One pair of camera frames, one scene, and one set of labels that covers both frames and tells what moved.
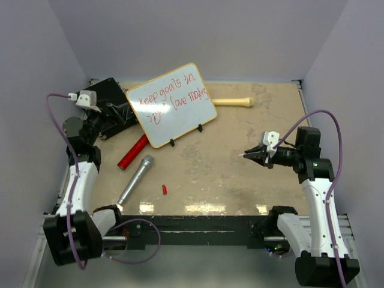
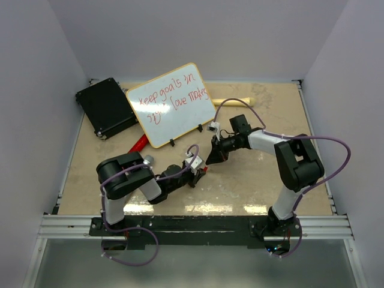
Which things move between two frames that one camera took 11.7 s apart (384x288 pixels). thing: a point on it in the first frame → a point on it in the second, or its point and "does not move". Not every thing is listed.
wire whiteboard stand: [200, 128] does not move
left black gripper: [120, 111] → [195, 177]
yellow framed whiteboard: [171, 104] does not move
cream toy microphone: [247, 101] does not move
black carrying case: [117, 111] does not move
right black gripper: [262, 159] → [218, 154]
